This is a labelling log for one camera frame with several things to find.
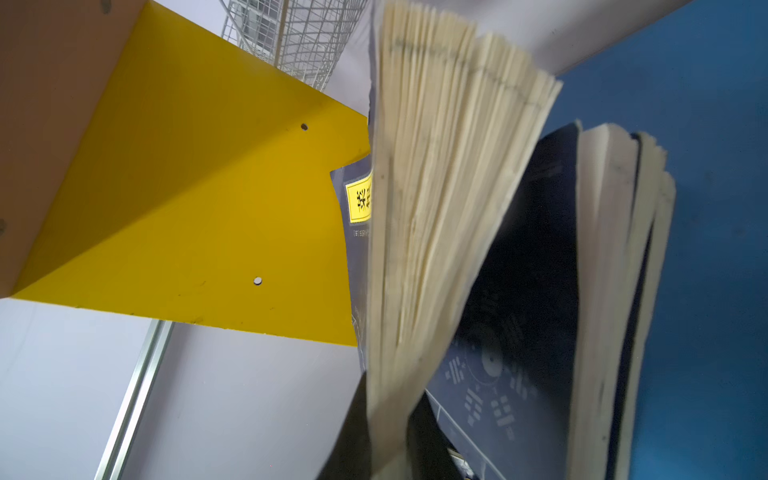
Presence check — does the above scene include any yellow wooden bookshelf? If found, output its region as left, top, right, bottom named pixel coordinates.
left=0, top=0, right=768, bottom=480

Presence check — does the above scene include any white wire rack basket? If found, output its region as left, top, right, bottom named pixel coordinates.
left=221, top=0, right=368, bottom=91

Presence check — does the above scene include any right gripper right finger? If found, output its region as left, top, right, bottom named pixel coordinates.
left=407, top=393, right=462, bottom=480

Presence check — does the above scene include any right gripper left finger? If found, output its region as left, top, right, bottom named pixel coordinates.
left=316, top=373, right=369, bottom=480

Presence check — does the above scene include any navy book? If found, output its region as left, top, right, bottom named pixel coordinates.
left=343, top=1, right=563, bottom=479
left=427, top=122, right=676, bottom=479

